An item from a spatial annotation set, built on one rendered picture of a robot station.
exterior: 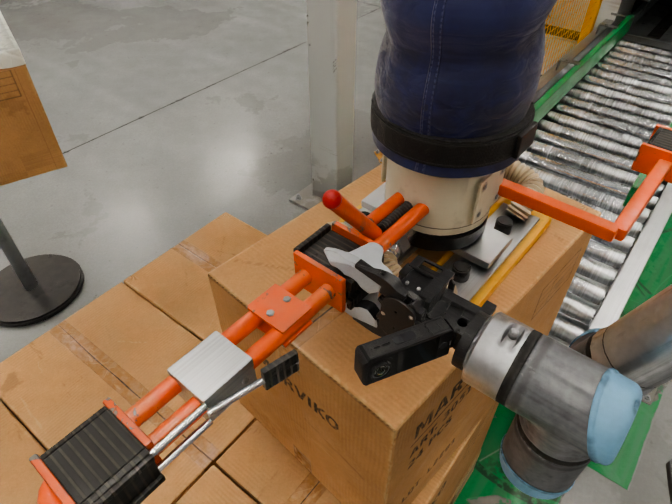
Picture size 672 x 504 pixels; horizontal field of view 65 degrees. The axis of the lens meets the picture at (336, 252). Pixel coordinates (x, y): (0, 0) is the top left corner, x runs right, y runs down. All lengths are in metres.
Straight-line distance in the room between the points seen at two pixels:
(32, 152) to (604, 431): 1.77
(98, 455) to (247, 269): 0.42
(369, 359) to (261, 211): 2.09
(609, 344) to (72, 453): 0.59
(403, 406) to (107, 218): 2.24
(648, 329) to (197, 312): 1.09
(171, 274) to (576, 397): 1.22
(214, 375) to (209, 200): 2.19
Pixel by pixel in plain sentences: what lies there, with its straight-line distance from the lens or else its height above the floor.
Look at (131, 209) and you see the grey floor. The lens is 2.79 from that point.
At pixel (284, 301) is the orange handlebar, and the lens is 0.63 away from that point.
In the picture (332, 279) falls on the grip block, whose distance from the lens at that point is 0.64.
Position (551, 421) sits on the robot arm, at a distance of 0.59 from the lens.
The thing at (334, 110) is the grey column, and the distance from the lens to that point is 2.32.
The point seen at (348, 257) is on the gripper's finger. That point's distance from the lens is 0.63.
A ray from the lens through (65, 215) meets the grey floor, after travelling 2.88.
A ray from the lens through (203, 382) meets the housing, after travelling 0.58.
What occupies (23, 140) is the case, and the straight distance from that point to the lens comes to 1.94.
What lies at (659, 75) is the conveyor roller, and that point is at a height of 0.53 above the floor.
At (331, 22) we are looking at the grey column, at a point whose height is 0.89.
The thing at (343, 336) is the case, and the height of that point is 1.00.
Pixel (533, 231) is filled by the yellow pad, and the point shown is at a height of 1.02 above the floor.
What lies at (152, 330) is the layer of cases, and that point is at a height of 0.54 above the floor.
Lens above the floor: 1.61
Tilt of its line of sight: 43 degrees down
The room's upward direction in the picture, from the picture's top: straight up
